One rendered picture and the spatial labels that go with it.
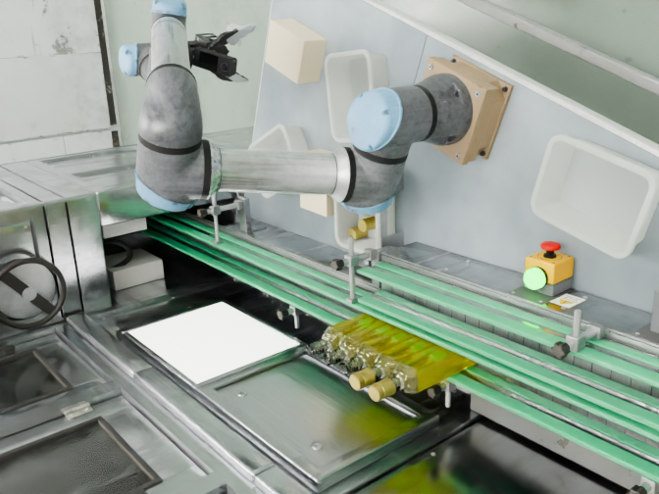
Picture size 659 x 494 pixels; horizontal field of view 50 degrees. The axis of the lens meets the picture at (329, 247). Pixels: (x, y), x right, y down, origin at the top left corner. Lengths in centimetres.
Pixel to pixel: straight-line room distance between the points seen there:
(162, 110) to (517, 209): 77
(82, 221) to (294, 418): 98
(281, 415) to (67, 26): 387
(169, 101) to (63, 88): 380
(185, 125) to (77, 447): 78
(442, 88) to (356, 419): 72
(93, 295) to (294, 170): 108
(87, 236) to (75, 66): 295
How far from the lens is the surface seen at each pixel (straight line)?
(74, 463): 164
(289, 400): 165
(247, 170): 136
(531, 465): 153
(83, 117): 513
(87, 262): 226
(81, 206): 222
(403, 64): 174
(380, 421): 156
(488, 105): 150
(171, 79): 132
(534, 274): 145
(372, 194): 145
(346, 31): 189
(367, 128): 138
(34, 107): 503
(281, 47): 199
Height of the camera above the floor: 198
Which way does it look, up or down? 36 degrees down
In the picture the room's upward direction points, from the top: 106 degrees counter-clockwise
